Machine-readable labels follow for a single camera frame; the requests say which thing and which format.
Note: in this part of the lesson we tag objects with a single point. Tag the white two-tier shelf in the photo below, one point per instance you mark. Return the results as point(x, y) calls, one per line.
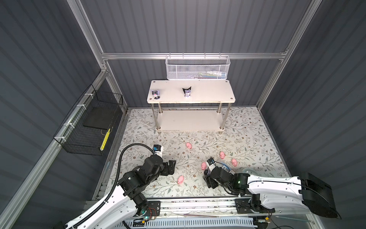
point(202, 92)

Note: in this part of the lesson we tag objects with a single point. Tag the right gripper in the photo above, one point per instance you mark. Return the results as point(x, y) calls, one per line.
point(208, 180)

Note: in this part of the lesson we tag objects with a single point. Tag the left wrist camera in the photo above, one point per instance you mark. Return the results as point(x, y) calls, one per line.
point(158, 150)

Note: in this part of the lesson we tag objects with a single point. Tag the pink pig toy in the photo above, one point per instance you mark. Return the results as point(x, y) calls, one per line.
point(189, 145)
point(203, 166)
point(234, 162)
point(222, 155)
point(180, 180)

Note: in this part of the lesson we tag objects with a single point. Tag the white vented cable duct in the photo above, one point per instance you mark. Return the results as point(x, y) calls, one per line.
point(194, 223)

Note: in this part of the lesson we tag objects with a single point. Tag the pink pig toy bottom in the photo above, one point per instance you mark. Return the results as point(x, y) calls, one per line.
point(180, 180)

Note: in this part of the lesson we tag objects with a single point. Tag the pink pig toy top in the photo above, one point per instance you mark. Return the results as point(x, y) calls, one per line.
point(189, 145)

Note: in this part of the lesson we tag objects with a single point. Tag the yellow marker in basket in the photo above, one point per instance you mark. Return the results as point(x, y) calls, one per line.
point(105, 140)

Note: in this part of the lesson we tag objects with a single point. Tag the black purple toy figure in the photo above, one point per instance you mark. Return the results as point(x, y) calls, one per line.
point(187, 92)

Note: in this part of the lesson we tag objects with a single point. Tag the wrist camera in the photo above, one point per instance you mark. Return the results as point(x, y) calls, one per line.
point(158, 150)
point(210, 163)

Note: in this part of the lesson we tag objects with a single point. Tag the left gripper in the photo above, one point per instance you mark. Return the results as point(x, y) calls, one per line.
point(166, 171)

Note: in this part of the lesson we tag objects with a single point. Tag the white mesh wall basket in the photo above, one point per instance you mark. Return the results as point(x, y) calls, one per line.
point(179, 67)

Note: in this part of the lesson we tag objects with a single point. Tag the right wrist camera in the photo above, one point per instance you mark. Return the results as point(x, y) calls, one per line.
point(210, 163)

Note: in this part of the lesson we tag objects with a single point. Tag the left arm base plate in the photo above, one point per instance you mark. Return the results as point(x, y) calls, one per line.
point(152, 210)

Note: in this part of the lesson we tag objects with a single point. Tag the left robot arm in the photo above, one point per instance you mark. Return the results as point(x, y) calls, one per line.
point(125, 198)

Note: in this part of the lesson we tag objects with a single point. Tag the light blue alarm clock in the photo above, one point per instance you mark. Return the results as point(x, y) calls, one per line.
point(250, 171)

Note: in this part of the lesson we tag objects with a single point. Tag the pens in white basket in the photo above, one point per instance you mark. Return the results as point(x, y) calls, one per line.
point(208, 75)

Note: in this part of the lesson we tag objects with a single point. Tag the black wire wall basket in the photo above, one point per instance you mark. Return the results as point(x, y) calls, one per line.
point(84, 132)

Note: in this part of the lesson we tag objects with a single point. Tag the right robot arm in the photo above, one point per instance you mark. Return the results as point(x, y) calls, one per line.
point(269, 194)

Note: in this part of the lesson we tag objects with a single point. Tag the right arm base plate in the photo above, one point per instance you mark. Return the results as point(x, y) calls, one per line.
point(247, 205)

